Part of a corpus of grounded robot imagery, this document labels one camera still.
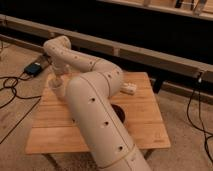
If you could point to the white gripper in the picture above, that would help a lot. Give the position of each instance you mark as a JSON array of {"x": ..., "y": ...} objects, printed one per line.
[{"x": 60, "y": 69}]

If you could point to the white ceramic cup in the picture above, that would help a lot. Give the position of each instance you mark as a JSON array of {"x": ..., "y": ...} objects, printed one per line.
[{"x": 58, "y": 86}]

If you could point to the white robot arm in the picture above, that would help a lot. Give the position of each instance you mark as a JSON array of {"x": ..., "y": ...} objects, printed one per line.
[{"x": 87, "y": 96}]

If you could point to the black power adapter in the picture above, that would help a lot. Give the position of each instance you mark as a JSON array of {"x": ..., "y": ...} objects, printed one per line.
[{"x": 33, "y": 69}]

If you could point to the wooden table top board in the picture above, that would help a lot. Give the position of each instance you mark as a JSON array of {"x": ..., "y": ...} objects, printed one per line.
[{"x": 53, "y": 130}]

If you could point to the dark red bowl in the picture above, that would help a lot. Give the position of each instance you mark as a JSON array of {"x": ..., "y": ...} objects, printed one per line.
[{"x": 119, "y": 114}]

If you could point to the long wooden bench rail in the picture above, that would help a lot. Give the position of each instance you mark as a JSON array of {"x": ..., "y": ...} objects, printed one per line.
[{"x": 32, "y": 35}]

